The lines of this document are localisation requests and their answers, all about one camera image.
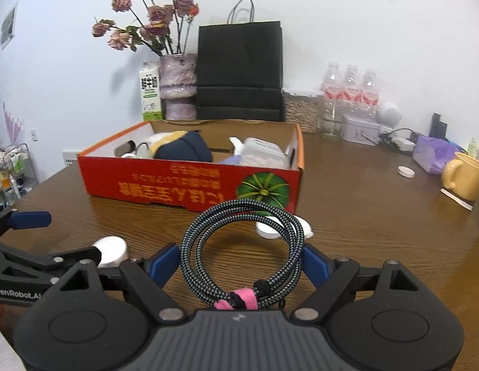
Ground purple ceramic vase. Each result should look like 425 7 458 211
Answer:
159 53 198 121

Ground white wall vent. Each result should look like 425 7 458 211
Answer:
62 149 89 168

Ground clear snack container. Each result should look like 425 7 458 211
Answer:
282 87 325 134

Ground purple tissue pack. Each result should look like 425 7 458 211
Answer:
412 133 462 174

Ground dark blue zip case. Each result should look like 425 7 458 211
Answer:
154 131 214 162

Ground purple wall decal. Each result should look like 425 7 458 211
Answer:
3 102 24 145

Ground white paper strip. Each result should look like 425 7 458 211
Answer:
440 187 473 211

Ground dried rose bouquet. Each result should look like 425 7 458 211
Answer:
92 0 199 57

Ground wooden desktop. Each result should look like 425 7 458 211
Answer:
0 118 479 356

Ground white round device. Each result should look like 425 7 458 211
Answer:
379 100 403 127

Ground white green milk carton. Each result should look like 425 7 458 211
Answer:
139 62 163 121

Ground red cardboard box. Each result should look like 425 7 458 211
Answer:
77 120 305 214

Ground braided cable coil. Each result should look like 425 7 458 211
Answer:
179 199 306 312

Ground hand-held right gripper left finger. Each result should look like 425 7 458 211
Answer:
50 243 185 323

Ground pale purple tin box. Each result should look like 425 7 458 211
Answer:
342 115 381 147

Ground wall picture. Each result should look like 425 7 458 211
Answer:
0 2 19 50

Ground black paper bag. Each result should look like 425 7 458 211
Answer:
195 0 284 122

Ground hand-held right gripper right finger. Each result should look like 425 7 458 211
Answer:
294 243 431 322

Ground yellow white plush toy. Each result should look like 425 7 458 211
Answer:
121 131 190 159

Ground white power strip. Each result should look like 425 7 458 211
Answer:
379 129 416 153

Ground metal storage rack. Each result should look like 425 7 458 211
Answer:
0 143 39 207

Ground clear water bottle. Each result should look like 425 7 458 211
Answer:
321 61 344 117
359 67 380 118
342 64 362 117

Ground yellow mug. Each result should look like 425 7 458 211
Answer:
441 152 479 202

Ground black upright boxes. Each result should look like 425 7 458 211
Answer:
429 113 448 139

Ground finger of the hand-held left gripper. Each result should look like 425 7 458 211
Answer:
0 244 103 281
0 207 52 240

